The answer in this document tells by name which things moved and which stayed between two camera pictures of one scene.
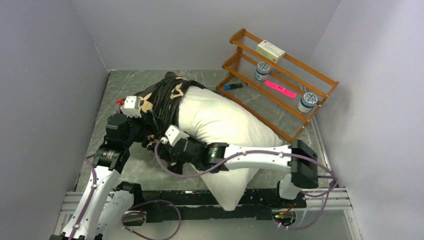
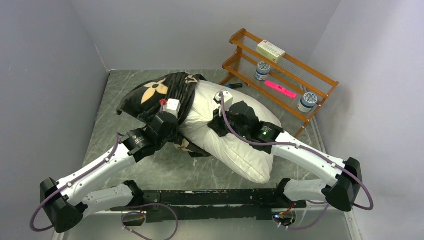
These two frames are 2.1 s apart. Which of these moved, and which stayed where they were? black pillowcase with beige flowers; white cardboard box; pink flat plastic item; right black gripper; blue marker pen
Moved: right black gripper; black pillowcase with beige flowers
Stayed: blue marker pen; white cardboard box; pink flat plastic item
